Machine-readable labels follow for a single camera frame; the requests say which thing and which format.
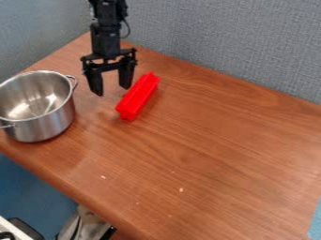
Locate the stainless steel pot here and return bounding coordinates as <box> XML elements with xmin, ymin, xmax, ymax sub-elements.
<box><xmin>0</xmin><ymin>70</ymin><xmax>78</xmax><ymax>143</ymax></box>

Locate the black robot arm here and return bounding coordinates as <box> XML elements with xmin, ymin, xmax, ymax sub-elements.
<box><xmin>80</xmin><ymin>0</ymin><xmax>137</xmax><ymax>97</ymax></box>

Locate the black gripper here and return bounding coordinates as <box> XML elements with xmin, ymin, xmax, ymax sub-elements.
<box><xmin>80</xmin><ymin>48</ymin><xmax>137</xmax><ymax>97</ymax></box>

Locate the metal table leg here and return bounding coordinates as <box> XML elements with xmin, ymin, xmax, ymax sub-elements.
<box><xmin>54</xmin><ymin>205</ymin><xmax>116</xmax><ymax>240</ymax></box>

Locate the red star-shaped block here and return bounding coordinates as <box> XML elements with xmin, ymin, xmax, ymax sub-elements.
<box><xmin>114</xmin><ymin>72</ymin><xmax>160</xmax><ymax>120</ymax></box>

